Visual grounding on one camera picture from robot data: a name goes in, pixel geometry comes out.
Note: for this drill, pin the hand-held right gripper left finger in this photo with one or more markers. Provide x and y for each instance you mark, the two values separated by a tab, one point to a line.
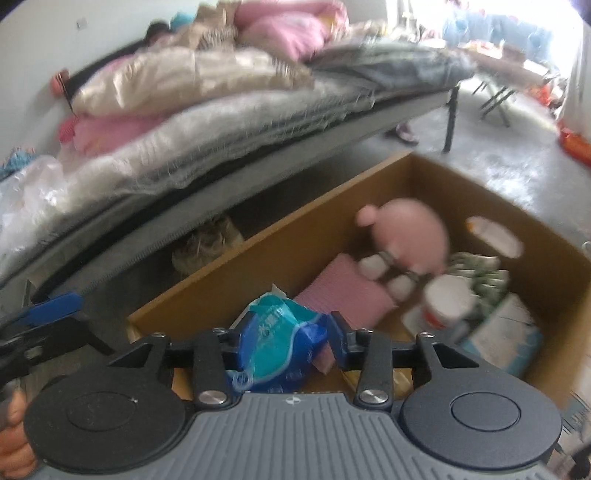
230	355

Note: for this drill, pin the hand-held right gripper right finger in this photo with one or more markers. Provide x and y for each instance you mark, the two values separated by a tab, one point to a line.
340	339

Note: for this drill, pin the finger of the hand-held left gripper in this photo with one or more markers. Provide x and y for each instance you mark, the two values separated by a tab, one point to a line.
55	307

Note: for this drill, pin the pink mesh sponge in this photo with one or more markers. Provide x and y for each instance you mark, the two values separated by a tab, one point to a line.
344	290

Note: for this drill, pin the blue tissue packet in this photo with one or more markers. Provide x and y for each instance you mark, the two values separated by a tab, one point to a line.
277	341

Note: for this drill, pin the brown cardboard box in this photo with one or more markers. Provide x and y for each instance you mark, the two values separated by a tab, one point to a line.
461	189

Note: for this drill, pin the person's left hand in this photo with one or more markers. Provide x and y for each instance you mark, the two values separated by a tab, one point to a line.
14	438

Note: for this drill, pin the brown shoes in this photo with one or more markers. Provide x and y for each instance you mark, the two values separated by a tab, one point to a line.
207	244

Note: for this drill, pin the white plastic jar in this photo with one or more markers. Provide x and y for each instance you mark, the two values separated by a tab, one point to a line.
448	300

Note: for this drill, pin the clear plastic bag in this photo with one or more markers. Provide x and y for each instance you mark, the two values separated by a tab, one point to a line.
27	194

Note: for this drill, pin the pink plush pig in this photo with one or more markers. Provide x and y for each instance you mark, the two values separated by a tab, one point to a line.
411	235

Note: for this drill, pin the green white patterned packet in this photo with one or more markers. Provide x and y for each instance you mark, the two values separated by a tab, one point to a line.
485	277

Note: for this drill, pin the white blue flat packet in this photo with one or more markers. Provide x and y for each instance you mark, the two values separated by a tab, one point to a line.
503	332

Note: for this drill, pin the white bottle orange cap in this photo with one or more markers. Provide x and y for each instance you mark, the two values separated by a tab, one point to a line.
496	235

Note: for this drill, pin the white fuzzy blanket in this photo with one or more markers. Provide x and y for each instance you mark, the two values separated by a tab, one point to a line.
207	138

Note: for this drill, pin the beige satin quilt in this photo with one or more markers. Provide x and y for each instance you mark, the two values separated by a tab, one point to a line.
184	78

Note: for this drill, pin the grey blanket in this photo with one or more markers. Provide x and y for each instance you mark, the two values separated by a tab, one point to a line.
392	64

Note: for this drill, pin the orange plastic basket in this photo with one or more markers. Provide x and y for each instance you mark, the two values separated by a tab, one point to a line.
577	147

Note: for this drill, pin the pink pillow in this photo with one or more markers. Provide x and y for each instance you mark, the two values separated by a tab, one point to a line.
286	27

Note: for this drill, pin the folding table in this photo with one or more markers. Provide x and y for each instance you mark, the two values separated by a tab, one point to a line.
503	64

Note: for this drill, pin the metal frame bed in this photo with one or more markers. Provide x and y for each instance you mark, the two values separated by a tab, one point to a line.
207	175

